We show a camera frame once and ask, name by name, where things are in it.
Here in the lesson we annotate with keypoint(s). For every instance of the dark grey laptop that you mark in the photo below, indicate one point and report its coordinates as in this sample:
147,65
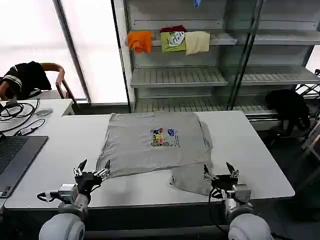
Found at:
15,155

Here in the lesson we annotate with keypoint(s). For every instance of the grey window frame post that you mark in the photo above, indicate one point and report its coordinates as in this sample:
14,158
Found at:
71,50

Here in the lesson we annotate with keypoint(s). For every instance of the folding metal rack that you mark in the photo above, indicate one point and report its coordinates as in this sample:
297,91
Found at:
311,120

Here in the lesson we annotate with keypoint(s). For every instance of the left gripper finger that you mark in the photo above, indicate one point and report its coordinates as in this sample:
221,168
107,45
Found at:
104,171
80,168

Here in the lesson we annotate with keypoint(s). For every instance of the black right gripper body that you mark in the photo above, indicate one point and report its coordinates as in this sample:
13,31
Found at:
223,181

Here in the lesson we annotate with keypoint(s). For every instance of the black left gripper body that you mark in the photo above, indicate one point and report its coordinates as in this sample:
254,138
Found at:
86,181

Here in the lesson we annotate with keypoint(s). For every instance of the grey printed t-shirt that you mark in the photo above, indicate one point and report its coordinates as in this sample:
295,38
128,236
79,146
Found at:
140,147

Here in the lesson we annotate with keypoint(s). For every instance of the person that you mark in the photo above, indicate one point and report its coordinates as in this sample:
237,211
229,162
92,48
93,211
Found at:
23,77

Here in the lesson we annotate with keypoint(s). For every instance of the brown wooden chair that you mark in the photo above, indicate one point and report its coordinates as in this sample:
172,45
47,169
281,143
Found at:
61,82

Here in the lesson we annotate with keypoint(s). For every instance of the grey metal shelf rack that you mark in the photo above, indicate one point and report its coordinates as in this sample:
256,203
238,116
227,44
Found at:
200,62

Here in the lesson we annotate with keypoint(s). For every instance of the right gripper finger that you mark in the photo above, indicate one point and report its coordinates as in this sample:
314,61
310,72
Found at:
233,172
208,175

